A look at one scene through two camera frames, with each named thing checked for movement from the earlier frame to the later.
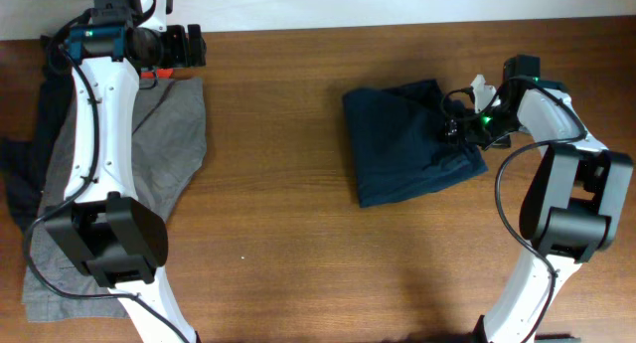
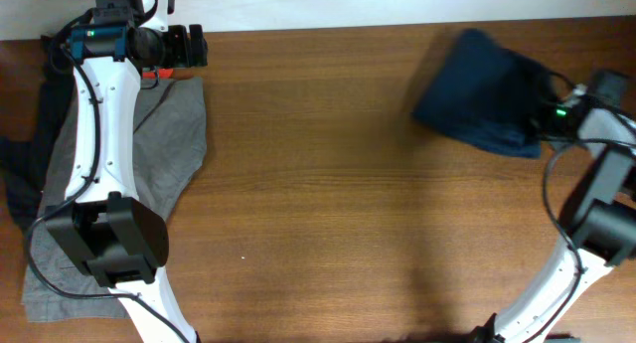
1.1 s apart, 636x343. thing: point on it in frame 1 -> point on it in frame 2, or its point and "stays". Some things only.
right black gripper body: x=491 y=127 -> x=551 y=121
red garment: x=162 y=73 stays
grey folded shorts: x=169 y=143 stays
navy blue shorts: x=398 y=145 -> x=487 y=94
